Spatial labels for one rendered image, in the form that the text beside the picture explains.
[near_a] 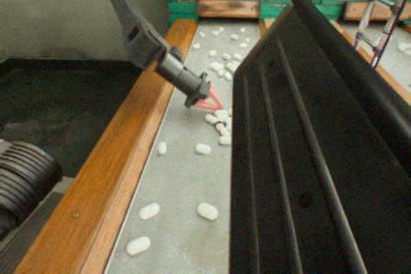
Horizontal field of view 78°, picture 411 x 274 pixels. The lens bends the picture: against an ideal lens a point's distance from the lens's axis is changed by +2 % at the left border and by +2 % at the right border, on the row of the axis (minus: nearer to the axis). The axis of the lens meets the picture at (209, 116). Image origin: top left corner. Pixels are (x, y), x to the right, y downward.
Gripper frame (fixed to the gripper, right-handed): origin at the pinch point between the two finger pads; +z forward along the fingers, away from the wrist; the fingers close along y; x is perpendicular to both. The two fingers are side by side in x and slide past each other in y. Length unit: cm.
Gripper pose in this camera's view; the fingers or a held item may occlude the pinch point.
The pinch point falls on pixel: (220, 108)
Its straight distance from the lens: 67.5
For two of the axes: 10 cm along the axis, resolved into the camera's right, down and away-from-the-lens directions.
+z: 7.5, 5.7, 3.3
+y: 0.9, -5.9, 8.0
